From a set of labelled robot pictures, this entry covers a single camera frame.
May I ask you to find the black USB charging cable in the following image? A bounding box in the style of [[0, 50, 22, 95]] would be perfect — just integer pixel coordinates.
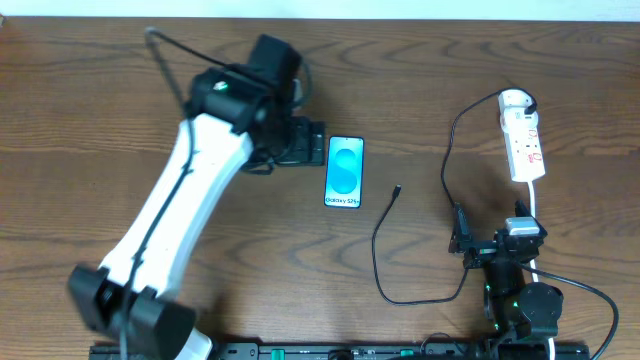
[[370, 87, 539, 307]]

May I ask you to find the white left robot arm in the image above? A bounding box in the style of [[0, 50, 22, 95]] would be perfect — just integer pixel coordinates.
[[68, 28, 325, 359]]

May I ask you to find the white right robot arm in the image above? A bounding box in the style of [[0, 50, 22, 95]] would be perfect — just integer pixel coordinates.
[[449, 201, 564, 359]]

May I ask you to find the white USB charger adapter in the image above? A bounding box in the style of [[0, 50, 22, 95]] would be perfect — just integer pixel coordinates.
[[500, 107, 539, 133]]

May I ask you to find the white power strip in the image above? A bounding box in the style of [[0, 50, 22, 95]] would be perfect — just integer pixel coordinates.
[[498, 89, 546, 183]]

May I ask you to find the white power strip cord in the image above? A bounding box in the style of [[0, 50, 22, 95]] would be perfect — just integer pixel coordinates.
[[526, 180, 558, 360]]

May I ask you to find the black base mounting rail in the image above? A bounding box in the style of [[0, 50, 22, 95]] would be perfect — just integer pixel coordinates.
[[89, 341, 591, 360]]

